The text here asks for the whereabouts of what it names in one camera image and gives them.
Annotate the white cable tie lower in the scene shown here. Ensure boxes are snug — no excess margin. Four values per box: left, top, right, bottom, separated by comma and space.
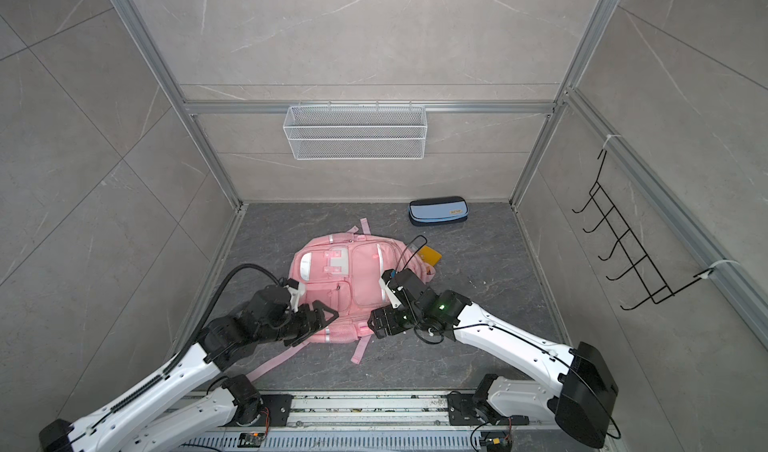
696, 259, 740, 280

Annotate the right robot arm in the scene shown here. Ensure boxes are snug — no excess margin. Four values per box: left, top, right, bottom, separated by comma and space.
368, 269, 621, 449

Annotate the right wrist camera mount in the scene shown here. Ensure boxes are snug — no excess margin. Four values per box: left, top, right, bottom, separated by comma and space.
379, 269, 405, 309

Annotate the aluminium mounting rail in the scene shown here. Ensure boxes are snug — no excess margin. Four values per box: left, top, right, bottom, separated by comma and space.
117, 389, 619, 433

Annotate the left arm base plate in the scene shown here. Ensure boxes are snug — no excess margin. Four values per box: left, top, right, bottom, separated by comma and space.
234, 394, 293, 428

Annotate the black wall hook rack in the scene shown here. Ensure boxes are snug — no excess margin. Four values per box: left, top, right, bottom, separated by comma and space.
571, 150, 715, 312

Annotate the white cable tie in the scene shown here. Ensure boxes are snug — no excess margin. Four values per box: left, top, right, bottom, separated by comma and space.
601, 134, 622, 151
696, 259, 740, 280

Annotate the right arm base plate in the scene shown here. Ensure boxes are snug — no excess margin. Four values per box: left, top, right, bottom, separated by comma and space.
445, 391, 530, 426

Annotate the pink school backpack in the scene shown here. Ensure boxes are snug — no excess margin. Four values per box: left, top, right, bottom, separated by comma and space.
247, 218, 436, 381

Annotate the yellow card wallet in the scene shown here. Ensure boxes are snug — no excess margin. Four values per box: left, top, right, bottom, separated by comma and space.
418, 245, 442, 267

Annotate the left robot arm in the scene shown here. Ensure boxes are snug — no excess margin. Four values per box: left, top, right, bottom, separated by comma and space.
39, 285, 339, 451

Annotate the white wire mesh basket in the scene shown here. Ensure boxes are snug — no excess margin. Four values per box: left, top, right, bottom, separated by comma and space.
283, 105, 428, 161

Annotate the blue pencil case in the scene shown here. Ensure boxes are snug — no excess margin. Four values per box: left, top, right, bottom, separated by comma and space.
408, 196, 469, 227

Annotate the black corrugated cable conduit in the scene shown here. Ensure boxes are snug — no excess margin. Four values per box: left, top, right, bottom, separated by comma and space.
161, 263, 283, 375

